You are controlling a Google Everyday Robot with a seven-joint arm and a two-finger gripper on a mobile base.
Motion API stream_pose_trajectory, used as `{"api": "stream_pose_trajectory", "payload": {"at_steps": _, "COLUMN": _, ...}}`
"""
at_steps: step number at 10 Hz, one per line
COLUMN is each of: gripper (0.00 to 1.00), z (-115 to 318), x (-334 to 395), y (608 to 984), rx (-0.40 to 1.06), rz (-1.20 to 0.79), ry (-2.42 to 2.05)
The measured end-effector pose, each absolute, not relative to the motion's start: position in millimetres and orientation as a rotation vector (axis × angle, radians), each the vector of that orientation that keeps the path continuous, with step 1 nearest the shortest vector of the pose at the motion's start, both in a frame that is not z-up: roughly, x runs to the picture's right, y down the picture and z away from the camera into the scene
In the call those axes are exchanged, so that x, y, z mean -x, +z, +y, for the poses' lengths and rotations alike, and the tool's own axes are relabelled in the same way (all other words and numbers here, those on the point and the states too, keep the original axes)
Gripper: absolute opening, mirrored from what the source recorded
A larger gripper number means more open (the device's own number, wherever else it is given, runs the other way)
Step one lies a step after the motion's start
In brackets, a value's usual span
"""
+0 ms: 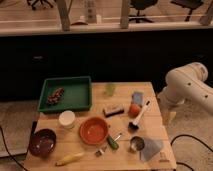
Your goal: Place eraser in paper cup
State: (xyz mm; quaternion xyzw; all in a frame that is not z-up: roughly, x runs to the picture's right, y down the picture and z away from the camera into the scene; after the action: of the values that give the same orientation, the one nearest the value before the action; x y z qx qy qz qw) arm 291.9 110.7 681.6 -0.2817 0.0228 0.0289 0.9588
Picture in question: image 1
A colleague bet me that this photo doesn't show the whiteboard eraser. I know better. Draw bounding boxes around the whiteboard eraser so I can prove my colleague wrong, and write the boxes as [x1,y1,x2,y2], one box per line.
[103,105,124,118]

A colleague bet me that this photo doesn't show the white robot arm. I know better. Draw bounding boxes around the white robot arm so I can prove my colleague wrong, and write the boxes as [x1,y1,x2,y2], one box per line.
[158,62,213,115]

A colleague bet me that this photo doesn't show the light green cup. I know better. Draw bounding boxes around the light green cup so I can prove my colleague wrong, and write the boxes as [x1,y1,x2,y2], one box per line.
[106,83,115,97]

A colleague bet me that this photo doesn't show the white paper cup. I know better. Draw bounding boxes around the white paper cup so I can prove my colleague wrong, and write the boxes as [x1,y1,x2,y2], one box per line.
[59,110,75,129]

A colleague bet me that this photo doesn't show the orange fruit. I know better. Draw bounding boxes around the orange fruit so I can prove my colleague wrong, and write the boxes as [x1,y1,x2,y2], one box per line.
[128,104,141,118]

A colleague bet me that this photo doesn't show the orange bowl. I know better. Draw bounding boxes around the orange bowl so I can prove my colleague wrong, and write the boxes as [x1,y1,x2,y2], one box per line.
[79,117,108,145]

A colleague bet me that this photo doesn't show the brown pine cone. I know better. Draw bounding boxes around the brown pine cone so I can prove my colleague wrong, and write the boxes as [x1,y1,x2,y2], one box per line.
[46,88,64,105]

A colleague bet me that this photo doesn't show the green plastic tray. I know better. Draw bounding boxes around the green plastic tray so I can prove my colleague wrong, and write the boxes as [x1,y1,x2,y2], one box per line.
[38,76,92,113]

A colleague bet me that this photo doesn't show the small metal clip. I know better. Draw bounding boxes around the small metal clip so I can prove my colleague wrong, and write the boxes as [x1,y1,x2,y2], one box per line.
[95,147,107,157]

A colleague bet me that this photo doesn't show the grey cloth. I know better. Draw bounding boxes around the grey cloth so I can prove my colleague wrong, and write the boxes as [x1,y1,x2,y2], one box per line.
[140,138,163,162]

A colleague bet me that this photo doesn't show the yellow banana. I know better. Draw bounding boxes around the yellow banana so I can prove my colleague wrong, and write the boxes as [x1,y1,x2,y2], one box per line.
[55,153,84,166]

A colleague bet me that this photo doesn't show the dark purple bowl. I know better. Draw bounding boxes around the dark purple bowl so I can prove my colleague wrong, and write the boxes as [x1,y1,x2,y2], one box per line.
[29,129,56,158]

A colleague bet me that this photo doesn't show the black cable right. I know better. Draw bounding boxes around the black cable right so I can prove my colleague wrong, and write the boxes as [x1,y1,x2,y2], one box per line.
[170,133,213,171]

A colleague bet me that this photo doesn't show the black cable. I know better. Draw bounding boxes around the black cable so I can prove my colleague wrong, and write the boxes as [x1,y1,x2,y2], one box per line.
[170,133,213,171]
[0,125,30,171]

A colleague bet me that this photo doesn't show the black cable left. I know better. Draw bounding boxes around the black cable left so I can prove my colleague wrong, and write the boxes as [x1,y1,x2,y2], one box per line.
[0,125,30,171]

